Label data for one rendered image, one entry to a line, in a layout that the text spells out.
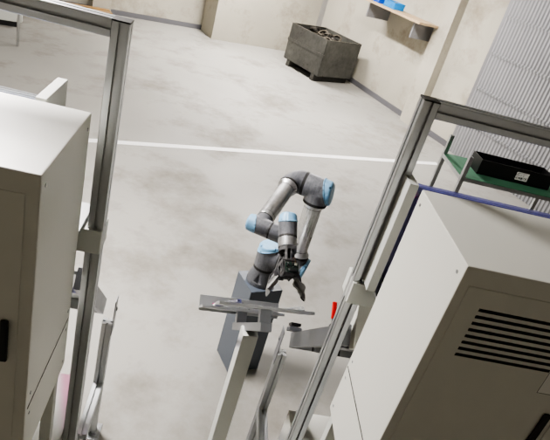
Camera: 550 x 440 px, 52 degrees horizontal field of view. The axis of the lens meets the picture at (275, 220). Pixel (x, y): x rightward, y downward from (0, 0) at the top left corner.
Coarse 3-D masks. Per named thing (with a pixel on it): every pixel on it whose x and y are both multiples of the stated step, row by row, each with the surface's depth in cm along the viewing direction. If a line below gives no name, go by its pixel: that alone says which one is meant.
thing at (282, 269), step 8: (280, 248) 218; (288, 248) 215; (288, 256) 216; (280, 264) 213; (288, 264) 212; (296, 264) 212; (280, 272) 211; (288, 272) 211; (296, 272) 211; (288, 280) 217
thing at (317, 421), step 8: (288, 416) 208; (312, 416) 210; (320, 416) 211; (328, 416) 212; (288, 424) 205; (312, 424) 206; (320, 424) 207; (280, 432) 214; (288, 432) 203; (312, 432) 203; (320, 432) 204
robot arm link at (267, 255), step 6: (264, 240) 282; (270, 240) 283; (258, 246) 280; (264, 246) 277; (270, 246) 277; (276, 246) 278; (258, 252) 279; (264, 252) 276; (270, 252) 275; (276, 252) 276; (258, 258) 280; (264, 258) 278; (270, 258) 277; (276, 258) 276; (258, 264) 280; (264, 264) 279; (270, 264) 278; (276, 264) 276; (264, 270) 280; (270, 270) 281
